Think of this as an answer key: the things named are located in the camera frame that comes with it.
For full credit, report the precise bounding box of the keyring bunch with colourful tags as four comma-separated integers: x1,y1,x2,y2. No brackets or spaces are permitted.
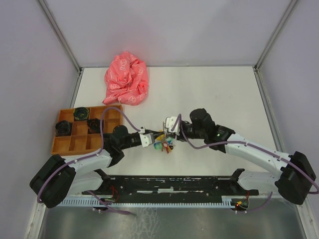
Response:
153,122,175,154

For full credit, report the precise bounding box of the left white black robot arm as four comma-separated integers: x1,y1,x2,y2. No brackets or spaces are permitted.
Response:
29,125,164,208

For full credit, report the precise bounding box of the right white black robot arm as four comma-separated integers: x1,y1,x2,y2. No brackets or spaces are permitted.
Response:
164,109,319,205

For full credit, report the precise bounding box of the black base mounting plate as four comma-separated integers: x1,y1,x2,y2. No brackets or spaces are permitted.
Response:
93,175,259,202

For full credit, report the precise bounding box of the crumpled pink cloth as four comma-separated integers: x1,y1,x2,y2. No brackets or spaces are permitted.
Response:
103,51,149,106

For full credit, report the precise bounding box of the black rosette middle tray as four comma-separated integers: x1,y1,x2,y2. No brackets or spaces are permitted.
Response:
86,118,104,134

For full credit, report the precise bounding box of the black rosette tray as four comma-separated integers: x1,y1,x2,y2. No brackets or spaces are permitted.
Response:
55,120,72,136
86,118,104,134
73,107,90,121

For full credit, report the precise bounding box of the wooden compartment tray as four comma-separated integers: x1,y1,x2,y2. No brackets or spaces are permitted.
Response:
51,106,123,156

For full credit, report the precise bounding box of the black rosette top tray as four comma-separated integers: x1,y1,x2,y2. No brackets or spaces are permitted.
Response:
73,107,90,121

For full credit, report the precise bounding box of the black rosette left tray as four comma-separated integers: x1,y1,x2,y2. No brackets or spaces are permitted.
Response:
55,120,72,136

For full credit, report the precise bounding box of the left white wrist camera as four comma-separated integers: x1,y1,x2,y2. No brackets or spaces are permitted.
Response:
139,126,155,147

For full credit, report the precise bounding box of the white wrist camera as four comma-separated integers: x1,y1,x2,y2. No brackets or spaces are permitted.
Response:
163,117,180,135
139,126,155,147

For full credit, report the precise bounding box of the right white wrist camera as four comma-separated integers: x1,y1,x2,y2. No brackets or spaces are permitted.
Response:
163,117,180,135

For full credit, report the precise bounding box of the white slotted cable duct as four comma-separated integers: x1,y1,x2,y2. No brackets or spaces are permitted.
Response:
59,194,234,208

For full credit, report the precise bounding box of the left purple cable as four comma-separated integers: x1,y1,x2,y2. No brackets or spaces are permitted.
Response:
37,107,145,215

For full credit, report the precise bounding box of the right aluminium frame post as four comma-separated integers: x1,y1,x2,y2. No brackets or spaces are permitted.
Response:
254,0,299,71

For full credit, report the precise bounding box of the aluminium frame post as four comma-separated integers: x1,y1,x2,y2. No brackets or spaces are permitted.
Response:
36,0,81,72
254,0,299,71

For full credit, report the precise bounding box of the left aluminium frame post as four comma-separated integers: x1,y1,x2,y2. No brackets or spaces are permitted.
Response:
36,0,81,72

